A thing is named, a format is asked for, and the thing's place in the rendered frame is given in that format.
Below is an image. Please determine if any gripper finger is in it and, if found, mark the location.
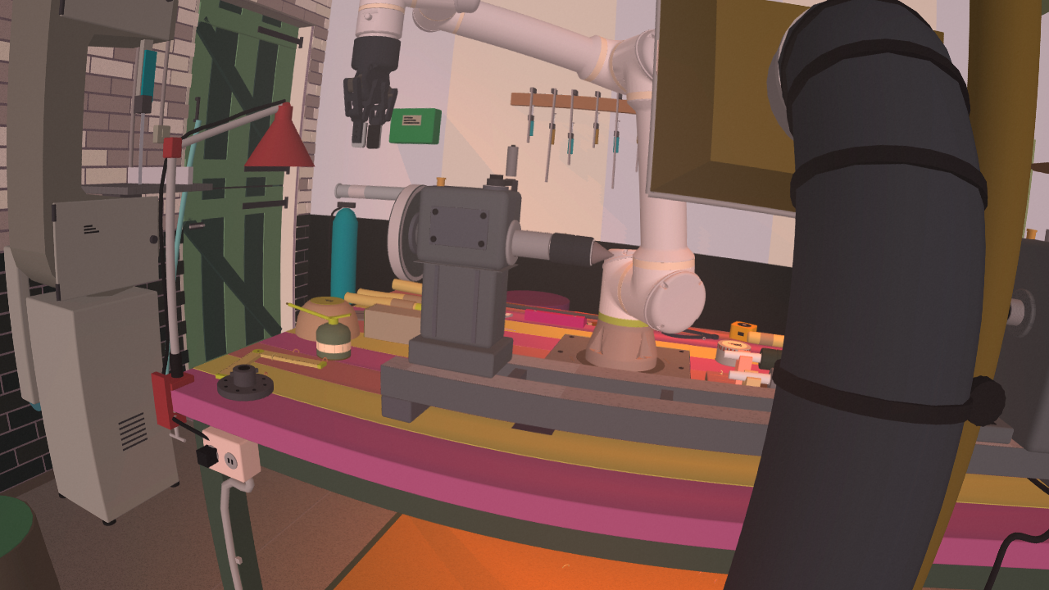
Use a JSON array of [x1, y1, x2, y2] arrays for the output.
[[343, 75, 370, 148], [367, 79, 397, 151]]

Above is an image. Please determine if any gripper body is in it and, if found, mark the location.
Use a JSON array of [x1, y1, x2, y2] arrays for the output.
[[352, 36, 402, 85]]

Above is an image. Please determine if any grey handwheel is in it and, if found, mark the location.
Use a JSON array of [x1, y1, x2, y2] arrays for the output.
[[387, 184, 428, 285]]

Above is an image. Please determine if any grey tailstock body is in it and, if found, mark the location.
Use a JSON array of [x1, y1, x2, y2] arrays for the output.
[[407, 184, 523, 379]]

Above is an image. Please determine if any brown wooden tool rack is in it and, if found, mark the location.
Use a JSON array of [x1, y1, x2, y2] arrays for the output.
[[510, 91, 639, 116]]

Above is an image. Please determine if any grey tailstock quill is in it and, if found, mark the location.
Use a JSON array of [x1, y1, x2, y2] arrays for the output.
[[506, 229, 559, 268]]

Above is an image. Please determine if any black live centre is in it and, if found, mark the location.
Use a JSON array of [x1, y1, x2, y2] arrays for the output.
[[550, 232, 615, 266]]

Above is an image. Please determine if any red clamp lamp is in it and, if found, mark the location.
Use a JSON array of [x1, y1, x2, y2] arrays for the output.
[[151, 102, 316, 433]]

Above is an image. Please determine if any teal gas cylinder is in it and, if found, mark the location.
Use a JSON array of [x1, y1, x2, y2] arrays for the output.
[[329, 204, 360, 302]]

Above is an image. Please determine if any green wooden door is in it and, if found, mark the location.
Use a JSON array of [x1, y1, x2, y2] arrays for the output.
[[179, 0, 302, 371]]

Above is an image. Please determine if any yellow green rod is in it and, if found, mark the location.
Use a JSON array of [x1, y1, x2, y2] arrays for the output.
[[286, 302, 351, 323]]

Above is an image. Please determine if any tan cardboard box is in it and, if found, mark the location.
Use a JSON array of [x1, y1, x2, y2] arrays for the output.
[[364, 304, 424, 344]]

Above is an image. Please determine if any brown bowl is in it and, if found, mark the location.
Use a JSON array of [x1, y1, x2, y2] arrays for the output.
[[294, 296, 362, 343]]

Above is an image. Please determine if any green oil can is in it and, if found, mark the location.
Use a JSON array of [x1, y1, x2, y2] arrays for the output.
[[315, 319, 354, 362]]

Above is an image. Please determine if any maroon round tray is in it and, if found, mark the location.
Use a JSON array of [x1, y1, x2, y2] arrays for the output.
[[505, 290, 572, 313]]

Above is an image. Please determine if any brass ruler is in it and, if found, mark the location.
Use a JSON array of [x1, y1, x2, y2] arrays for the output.
[[245, 348, 326, 370]]

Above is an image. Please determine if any black round flange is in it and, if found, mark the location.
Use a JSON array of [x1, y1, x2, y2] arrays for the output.
[[216, 364, 275, 402]]

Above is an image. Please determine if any grey lathe bed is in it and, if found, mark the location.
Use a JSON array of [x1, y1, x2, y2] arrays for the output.
[[379, 343, 1049, 479]]

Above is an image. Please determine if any cream power socket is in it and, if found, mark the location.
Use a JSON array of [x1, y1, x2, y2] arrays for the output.
[[202, 425, 262, 483]]

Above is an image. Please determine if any grey band saw machine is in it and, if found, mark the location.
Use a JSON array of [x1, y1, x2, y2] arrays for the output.
[[0, 0, 183, 526]]

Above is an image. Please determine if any grey tape roll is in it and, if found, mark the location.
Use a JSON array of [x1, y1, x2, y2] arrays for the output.
[[716, 339, 756, 371]]

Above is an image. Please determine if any red and white block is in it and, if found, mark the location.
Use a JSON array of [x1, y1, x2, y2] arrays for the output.
[[728, 356, 776, 388]]

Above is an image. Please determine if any green stool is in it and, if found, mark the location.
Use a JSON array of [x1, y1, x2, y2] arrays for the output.
[[0, 495, 63, 590]]

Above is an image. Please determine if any grey machine housing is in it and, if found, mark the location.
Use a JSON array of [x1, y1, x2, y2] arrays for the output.
[[1006, 236, 1049, 453]]

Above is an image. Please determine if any green wall sign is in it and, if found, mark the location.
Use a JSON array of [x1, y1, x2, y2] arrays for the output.
[[388, 107, 443, 147]]

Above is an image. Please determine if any grey handwheel handle bar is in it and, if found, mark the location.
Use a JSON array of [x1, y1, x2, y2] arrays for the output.
[[334, 184, 404, 202]]

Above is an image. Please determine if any grey base plate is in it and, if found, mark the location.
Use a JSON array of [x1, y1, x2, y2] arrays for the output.
[[546, 331, 707, 379]]

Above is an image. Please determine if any white cable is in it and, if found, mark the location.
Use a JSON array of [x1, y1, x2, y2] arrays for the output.
[[219, 479, 257, 568]]

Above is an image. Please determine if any black ribbed duct hose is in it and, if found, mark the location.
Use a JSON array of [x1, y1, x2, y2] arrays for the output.
[[724, 0, 1009, 590]]

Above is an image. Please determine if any black cable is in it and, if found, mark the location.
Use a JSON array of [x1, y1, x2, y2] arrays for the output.
[[979, 529, 1049, 590]]

